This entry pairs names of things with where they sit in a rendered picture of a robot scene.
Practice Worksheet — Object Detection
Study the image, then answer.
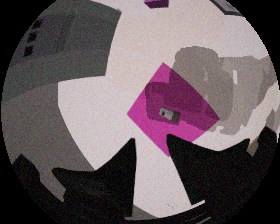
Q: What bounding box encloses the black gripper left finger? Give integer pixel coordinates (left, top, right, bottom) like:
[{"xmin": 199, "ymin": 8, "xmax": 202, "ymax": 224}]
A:
[{"xmin": 51, "ymin": 138, "xmax": 136, "ymax": 217}]

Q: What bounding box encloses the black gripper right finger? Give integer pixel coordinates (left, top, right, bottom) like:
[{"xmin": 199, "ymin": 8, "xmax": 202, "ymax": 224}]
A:
[{"xmin": 166, "ymin": 133, "xmax": 250, "ymax": 206}]

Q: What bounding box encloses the magenta square marking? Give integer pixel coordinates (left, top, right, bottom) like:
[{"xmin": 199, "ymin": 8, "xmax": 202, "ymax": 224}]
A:
[{"xmin": 127, "ymin": 63, "xmax": 220, "ymax": 157}]

